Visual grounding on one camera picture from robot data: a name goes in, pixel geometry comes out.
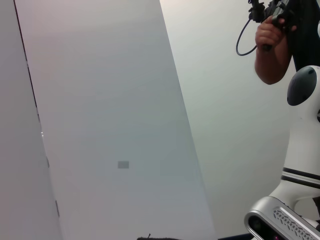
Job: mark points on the person's bare hand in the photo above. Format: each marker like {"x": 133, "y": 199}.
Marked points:
{"x": 268, "y": 33}

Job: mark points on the person's bare forearm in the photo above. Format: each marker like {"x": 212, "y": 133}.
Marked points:
{"x": 271, "y": 67}

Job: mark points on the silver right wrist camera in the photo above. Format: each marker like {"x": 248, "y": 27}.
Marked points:
{"x": 270, "y": 212}

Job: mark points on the grey wall plate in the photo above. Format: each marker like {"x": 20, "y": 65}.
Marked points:
{"x": 123, "y": 164}

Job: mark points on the black handheld teleoperation controller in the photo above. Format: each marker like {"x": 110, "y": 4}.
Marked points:
{"x": 285, "y": 15}

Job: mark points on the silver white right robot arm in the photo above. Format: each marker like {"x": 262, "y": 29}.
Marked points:
{"x": 305, "y": 137}

